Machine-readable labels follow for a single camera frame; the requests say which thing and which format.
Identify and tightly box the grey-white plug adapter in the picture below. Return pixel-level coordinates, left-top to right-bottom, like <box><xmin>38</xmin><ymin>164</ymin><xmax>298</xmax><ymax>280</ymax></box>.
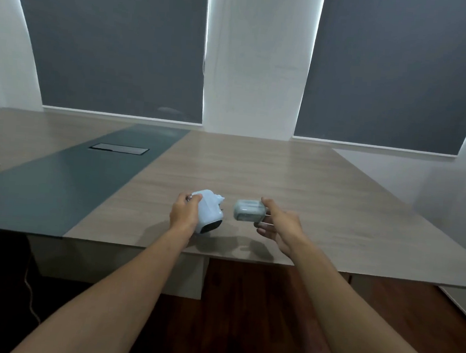
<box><xmin>233</xmin><ymin>198</ymin><xmax>269</xmax><ymax>224</ymax></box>

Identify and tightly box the person's right forearm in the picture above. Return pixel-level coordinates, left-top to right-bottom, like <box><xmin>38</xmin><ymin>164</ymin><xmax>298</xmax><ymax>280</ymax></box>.
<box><xmin>282</xmin><ymin>236</ymin><xmax>466</xmax><ymax>353</ymax></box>

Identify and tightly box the black table cable hatch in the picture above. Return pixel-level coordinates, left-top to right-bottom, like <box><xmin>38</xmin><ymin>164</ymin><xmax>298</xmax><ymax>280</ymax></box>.
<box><xmin>88</xmin><ymin>142</ymin><xmax>150</xmax><ymax>156</ymax></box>

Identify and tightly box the person's left hand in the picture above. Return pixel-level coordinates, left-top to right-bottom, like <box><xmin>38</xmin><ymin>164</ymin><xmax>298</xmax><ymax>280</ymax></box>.
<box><xmin>167</xmin><ymin>190</ymin><xmax>204</xmax><ymax>239</ymax></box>

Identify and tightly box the white security camera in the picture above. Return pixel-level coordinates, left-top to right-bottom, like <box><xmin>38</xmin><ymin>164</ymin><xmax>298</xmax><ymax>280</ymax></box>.
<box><xmin>189</xmin><ymin>188</ymin><xmax>227</xmax><ymax>237</ymax></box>

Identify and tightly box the grey roller blind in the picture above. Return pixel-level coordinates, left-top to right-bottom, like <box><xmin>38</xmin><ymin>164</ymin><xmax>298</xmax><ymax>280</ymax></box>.
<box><xmin>0</xmin><ymin>0</ymin><xmax>213</xmax><ymax>125</ymax></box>
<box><xmin>292</xmin><ymin>0</ymin><xmax>466</xmax><ymax>158</ymax></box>

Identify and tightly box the white cable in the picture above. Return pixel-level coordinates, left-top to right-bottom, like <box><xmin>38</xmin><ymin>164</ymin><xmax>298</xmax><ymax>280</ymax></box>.
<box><xmin>19</xmin><ymin>252</ymin><xmax>47</xmax><ymax>325</ymax></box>

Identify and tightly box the person's left forearm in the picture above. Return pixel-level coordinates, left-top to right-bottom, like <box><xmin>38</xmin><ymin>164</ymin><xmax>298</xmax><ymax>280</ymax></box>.
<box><xmin>10</xmin><ymin>214</ymin><xmax>195</xmax><ymax>353</ymax></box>

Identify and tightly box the person's right hand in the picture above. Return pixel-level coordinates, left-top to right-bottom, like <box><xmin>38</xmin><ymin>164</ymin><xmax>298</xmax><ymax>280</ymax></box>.
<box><xmin>252</xmin><ymin>197</ymin><xmax>311</xmax><ymax>259</ymax></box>

